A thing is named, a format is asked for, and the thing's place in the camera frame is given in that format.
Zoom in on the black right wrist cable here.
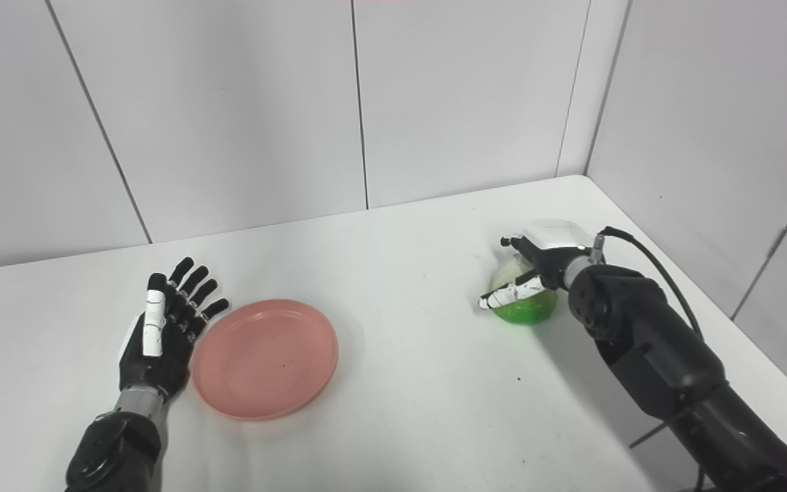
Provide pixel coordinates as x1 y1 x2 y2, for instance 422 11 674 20
598 226 705 342

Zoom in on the pink round plate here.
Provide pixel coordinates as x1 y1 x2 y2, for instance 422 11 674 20
191 299 340 421

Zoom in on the green white cabbage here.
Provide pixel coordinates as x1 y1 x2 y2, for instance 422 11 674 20
488 251 560 325

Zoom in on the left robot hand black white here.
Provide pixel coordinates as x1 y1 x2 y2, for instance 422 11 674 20
118 257 231 402

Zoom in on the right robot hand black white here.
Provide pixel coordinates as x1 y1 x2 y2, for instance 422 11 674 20
478 219 596 311

